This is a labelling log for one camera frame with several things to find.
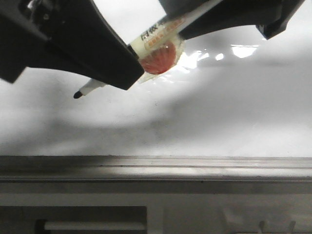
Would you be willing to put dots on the red magnet taped to marker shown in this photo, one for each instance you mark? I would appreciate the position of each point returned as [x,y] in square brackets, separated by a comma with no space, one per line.
[161,60]

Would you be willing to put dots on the metal whiteboard tray rail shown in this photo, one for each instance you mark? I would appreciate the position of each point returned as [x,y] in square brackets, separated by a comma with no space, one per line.
[154,168]

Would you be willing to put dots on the grey cabinet with slot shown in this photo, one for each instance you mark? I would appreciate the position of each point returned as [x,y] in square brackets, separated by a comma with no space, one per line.
[156,207]

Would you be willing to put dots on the black whiteboard marker pen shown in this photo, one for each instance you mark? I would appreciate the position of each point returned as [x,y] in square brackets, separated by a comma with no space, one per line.
[156,36]

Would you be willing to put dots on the white whiteboard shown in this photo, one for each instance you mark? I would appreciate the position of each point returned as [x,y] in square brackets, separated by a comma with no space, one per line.
[232,93]

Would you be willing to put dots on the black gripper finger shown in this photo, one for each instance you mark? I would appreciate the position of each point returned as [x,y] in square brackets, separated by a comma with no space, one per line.
[66,35]
[269,16]

